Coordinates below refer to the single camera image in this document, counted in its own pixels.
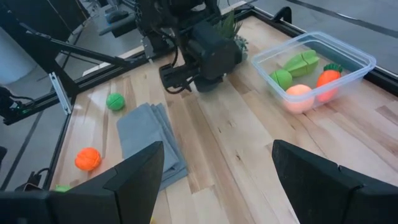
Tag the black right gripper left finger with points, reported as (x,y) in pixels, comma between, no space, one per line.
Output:
(118,199)

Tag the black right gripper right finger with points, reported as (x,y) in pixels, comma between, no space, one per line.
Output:
(320,199)

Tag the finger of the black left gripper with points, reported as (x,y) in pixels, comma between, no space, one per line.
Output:
(177,76)
(210,84)

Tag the orange toy pumpkin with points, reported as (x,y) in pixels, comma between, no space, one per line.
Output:
(88,159)

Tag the green toy lime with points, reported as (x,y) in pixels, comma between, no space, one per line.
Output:
(115,101)

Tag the light green toy apple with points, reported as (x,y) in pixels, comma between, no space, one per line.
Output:
(282,79)

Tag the light green toy leaf vegetable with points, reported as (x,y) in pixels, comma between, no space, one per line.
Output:
(300,65)

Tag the peach coloured toy fruit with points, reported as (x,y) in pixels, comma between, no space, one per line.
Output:
(298,96)

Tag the orange toy carrot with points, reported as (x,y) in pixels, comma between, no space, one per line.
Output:
(326,79)

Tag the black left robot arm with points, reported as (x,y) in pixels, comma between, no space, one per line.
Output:
(168,18)

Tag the succulents in black bowl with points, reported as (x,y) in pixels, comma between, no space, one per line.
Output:
(228,28)

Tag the light green toy cabbage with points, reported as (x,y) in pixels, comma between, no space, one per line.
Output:
(62,188)

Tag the grey folded cloth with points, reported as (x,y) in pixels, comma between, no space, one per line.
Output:
(146,133)

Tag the clear plastic container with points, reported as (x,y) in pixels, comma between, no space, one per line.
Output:
(357,62)

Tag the silver metal bracket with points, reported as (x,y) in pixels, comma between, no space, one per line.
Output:
(60,93)

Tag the black aluminium rig frame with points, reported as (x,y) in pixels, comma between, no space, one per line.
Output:
(40,53)

